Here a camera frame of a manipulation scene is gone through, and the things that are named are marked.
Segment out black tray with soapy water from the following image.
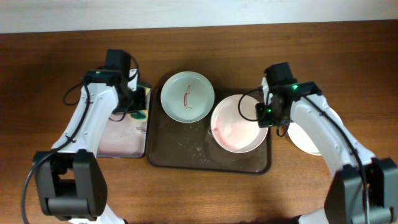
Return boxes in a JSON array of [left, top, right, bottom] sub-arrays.
[[97, 83, 151, 158]]

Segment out cream white plate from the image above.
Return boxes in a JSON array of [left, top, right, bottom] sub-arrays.
[[286, 107, 343, 156]]

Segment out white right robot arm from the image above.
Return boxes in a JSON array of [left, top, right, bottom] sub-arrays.
[[256, 62, 397, 223]]

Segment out dark brown serving tray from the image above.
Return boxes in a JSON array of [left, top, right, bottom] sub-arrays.
[[146, 90, 272, 175]]

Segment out pale green plate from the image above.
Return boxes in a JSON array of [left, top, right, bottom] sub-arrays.
[[160, 71, 215, 123]]

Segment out pink plate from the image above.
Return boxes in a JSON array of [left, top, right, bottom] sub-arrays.
[[210, 94, 268, 154]]

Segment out green and yellow sponge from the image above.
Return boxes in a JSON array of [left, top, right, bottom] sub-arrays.
[[129, 110, 148, 122]]

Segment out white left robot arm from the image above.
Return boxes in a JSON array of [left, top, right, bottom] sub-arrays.
[[21, 49, 147, 224]]

